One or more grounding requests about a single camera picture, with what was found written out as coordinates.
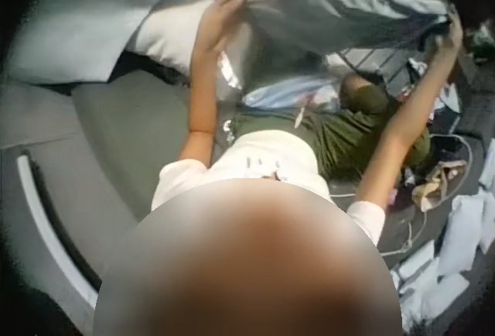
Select person's left hand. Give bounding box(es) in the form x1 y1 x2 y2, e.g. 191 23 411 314
200 0 253 57

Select person's right hand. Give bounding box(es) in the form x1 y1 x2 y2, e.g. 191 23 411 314
432 5 465 67

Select translucent plastic bag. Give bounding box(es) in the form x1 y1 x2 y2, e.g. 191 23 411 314
216 0 351 97

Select grey cloth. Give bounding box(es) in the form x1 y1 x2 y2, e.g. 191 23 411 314
309 0 454 50

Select white pillow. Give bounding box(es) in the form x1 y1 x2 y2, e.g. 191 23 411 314
129 0 220 80

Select heap of mixed clothes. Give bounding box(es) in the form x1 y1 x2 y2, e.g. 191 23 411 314
394 55 476 139

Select dark slatted board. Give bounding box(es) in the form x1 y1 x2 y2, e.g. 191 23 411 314
324 46 411 81

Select light blue cloth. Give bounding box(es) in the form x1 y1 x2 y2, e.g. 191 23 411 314
241 82 341 115

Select person's legs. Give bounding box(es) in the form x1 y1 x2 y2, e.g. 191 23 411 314
235 74 430 180

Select grey blanket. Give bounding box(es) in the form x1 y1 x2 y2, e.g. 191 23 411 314
7 0 217 85

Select beige cloth bag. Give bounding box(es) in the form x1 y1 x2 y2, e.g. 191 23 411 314
410 159 469 213

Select heap of white papers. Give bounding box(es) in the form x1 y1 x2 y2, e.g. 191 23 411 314
390 187 495 333

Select white cable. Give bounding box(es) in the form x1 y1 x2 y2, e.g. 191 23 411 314
328 132 476 259

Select white curved bed rail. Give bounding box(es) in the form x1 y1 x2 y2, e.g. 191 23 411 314
15 152 100 312

